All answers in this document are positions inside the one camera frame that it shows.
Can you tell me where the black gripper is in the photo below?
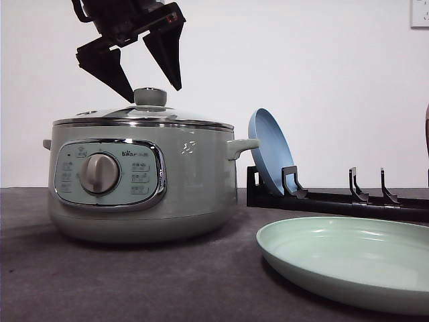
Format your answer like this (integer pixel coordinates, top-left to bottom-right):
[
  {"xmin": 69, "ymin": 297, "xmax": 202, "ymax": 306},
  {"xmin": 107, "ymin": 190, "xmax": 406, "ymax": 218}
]
[{"xmin": 71, "ymin": 0, "xmax": 186, "ymax": 103}]

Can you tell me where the glass pot lid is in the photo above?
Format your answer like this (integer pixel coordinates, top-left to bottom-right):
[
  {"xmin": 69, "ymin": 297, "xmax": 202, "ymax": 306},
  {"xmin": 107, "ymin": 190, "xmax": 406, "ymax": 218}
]
[{"xmin": 53, "ymin": 87, "xmax": 234, "ymax": 131}]

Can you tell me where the green plate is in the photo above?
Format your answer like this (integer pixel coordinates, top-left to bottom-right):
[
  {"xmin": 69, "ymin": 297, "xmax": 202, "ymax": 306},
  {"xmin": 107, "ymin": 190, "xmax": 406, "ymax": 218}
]
[{"xmin": 256, "ymin": 216, "xmax": 429, "ymax": 315}]

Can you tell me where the green electric steamer pot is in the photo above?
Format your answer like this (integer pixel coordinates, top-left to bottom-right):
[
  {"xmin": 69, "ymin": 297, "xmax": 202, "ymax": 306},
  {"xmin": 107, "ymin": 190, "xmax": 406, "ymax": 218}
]
[{"xmin": 43, "ymin": 121, "xmax": 259, "ymax": 244}]

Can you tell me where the blue plate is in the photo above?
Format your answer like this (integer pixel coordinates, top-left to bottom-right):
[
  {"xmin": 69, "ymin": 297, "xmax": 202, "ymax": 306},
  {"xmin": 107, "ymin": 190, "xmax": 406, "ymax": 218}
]
[{"xmin": 248, "ymin": 108, "xmax": 296, "ymax": 196}]

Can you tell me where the pink plate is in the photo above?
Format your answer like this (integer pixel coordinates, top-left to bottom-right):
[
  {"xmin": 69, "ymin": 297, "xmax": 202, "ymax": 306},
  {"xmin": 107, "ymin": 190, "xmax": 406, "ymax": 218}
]
[{"xmin": 424, "ymin": 102, "xmax": 429, "ymax": 169}]

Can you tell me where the black dish rack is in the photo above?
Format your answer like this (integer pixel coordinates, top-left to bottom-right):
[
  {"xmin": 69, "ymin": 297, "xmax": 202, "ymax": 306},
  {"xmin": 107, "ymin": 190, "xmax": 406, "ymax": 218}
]
[{"xmin": 247, "ymin": 166, "xmax": 429, "ymax": 222}]

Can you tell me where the white wall socket right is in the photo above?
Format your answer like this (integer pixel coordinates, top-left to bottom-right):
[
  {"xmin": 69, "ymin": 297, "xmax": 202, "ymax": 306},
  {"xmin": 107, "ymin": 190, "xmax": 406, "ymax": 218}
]
[{"xmin": 410, "ymin": 0, "xmax": 429, "ymax": 30}]

